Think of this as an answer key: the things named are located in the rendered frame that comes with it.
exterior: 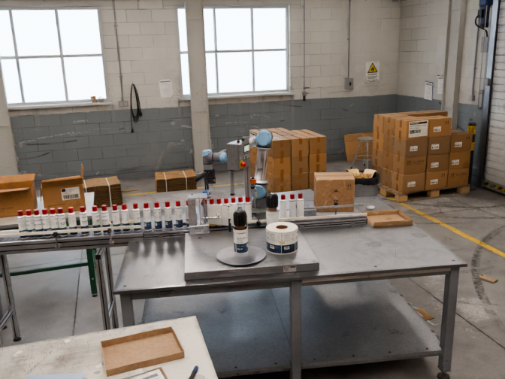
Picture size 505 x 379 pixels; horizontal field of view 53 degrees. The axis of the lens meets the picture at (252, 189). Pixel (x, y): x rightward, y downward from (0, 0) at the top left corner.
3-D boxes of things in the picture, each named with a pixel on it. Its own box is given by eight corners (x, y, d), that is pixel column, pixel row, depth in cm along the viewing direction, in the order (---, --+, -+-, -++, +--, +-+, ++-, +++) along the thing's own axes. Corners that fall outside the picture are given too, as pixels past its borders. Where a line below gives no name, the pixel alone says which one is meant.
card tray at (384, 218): (373, 227, 370) (373, 222, 369) (361, 216, 395) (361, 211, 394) (412, 224, 373) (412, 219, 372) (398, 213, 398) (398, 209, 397)
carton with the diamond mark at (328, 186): (316, 212, 401) (316, 179, 394) (313, 203, 424) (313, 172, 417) (354, 212, 400) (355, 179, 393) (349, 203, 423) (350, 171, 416)
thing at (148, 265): (113, 295, 283) (113, 291, 282) (138, 213, 426) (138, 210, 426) (467, 266, 305) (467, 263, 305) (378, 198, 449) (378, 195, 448)
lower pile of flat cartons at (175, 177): (156, 192, 788) (155, 179, 782) (155, 184, 839) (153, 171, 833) (198, 189, 802) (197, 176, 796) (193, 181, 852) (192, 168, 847)
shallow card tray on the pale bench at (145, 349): (106, 377, 212) (105, 370, 211) (101, 347, 234) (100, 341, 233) (185, 358, 224) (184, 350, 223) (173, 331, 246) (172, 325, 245)
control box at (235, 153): (227, 169, 363) (225, 143, 358) (238, 165, 378) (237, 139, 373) (239, 171, 359) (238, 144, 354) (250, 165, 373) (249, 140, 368)
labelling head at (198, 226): (189, 234, 352) (187, 198, 345) (189, 228, 364) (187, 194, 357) (209, 233, 353) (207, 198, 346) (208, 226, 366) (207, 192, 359)
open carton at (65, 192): (42, 219, 426) (36, 176, 417) (43, 203, 472) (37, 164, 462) (89, 213, 440) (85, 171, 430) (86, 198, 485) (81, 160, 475)
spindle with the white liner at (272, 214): (267, 238, 341) (266, 195, 333) (265, 233, 350) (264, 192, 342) (280, 237, 342) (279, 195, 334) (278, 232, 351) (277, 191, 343)
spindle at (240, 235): (234, 257, 308) (232, 213, 300) (233, 252, 316) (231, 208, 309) (249, 256, 309) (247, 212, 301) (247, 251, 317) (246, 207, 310)
